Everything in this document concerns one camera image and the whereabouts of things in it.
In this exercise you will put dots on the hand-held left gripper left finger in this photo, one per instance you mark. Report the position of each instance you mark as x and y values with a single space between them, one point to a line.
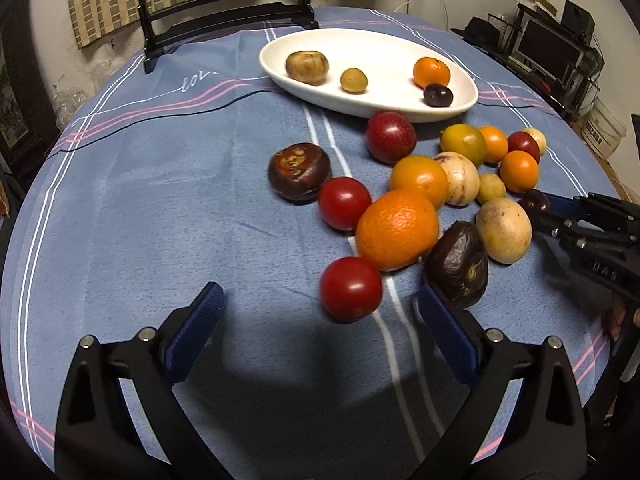
196 317

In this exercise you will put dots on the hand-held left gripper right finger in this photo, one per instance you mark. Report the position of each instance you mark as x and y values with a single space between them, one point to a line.
447 327

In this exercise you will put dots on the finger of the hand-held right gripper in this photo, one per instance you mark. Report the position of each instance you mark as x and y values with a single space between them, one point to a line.
560 203
547 222

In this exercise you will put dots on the small dark purple plum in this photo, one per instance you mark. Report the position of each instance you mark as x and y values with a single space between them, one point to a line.
438 96
534 201

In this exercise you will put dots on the round orange tangerine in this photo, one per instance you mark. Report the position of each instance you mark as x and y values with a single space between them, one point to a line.
519 172

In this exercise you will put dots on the dark wrinkled fruit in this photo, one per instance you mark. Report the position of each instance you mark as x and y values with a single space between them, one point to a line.
456 263

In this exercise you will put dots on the small yellow-green fruit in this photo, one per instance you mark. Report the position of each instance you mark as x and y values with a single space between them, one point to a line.
491 189
353 80

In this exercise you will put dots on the small red plum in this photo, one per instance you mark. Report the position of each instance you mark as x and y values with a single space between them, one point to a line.
523 146

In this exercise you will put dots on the small pale tan fruit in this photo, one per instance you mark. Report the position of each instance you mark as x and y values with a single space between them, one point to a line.
539 137

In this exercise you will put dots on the striped pepino melon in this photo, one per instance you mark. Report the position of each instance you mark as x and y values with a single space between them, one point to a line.
462 180

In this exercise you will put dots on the large orange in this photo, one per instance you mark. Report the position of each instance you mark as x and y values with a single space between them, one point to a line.
397 228

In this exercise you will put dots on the yellow-orange orange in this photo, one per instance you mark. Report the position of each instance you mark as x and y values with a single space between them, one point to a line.
417 175

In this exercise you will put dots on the red tomato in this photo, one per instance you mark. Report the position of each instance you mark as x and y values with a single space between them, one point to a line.
351 288
344 203

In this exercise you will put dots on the dark brown mangosteen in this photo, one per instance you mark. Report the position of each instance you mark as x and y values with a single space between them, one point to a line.
299 172

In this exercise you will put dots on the large red speckled plum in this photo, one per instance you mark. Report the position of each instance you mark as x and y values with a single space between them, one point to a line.
390 132

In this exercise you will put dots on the white oval plate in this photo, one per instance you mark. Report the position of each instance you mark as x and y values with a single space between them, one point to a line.
380 55

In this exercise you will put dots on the person's right hand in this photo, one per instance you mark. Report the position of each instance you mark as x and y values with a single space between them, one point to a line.
620 320

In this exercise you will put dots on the large tan fruit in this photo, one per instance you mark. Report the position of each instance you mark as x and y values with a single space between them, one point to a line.
503 230

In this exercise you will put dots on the white bucket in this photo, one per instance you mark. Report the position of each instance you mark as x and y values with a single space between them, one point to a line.
602 130

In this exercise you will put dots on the small orange tangerine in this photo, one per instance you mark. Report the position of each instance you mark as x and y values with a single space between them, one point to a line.
495 144

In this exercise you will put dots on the blue striped tablecloth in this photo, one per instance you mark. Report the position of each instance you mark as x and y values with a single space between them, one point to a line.
175 210

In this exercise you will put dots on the green-yellow citrus fruit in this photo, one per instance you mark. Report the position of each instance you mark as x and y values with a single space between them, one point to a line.
463 142

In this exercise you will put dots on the black desk rack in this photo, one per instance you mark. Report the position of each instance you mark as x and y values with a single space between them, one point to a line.
580 85

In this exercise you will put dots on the computer monitor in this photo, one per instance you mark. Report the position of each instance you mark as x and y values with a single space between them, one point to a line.
545 47

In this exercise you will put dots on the tangerine with green stem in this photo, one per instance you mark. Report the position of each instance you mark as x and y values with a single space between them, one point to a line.
431 72

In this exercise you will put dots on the black speaker box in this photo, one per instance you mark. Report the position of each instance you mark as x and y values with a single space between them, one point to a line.
577 16

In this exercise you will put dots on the black hat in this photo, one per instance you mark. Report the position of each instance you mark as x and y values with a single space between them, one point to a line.
477 30

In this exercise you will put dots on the cardboard pieces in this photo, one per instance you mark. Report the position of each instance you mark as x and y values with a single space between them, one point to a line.
535 0

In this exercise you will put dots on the clear plastic bag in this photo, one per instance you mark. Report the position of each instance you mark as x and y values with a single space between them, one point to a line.
75 95

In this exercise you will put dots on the brown round fruit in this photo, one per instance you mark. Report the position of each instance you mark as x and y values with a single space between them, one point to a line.
306 66

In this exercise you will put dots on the dark framed painting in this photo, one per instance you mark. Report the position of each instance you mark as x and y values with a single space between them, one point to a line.
12 100

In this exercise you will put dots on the beige striped curtain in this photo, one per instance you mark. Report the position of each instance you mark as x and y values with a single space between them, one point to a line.
100 0

